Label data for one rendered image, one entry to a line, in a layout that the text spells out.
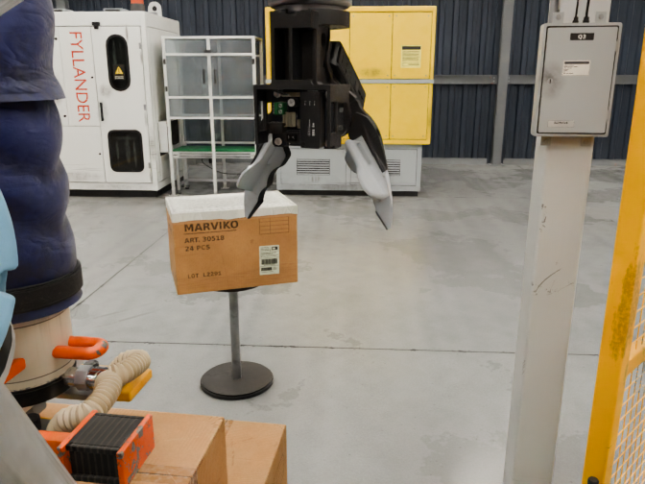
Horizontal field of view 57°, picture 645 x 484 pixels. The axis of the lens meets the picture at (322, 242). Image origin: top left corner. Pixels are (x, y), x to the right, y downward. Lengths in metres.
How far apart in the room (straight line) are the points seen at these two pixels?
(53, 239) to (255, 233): 1.93
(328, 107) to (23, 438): 0.34
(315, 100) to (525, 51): 11.23
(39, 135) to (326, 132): 0.60
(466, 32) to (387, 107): 3.74
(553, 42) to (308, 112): 1.32
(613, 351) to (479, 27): 10.36
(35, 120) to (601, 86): 1.40
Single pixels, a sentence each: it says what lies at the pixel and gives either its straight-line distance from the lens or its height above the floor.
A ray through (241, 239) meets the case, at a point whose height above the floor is 0.87.
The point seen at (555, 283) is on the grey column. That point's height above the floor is 1.02.
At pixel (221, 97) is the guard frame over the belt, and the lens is 8.27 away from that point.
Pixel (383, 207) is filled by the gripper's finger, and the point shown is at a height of 1.51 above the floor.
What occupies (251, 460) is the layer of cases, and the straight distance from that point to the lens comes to 1.87.
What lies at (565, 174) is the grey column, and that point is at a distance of 1.87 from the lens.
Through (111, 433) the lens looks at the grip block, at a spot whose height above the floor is 1.21.
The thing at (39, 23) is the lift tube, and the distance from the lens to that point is 1.02.
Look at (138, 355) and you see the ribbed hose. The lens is 1.15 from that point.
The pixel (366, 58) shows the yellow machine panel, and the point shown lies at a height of 1.84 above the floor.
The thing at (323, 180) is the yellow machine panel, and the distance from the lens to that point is 8.31.
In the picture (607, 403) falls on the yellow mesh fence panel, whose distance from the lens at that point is 1.51.
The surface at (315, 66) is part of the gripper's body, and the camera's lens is 0.53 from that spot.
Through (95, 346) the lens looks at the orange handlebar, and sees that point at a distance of 1.09.
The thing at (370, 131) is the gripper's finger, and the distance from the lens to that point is 0.57.
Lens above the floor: 1.64
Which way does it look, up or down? 16 degrees down
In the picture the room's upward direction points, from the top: straight up
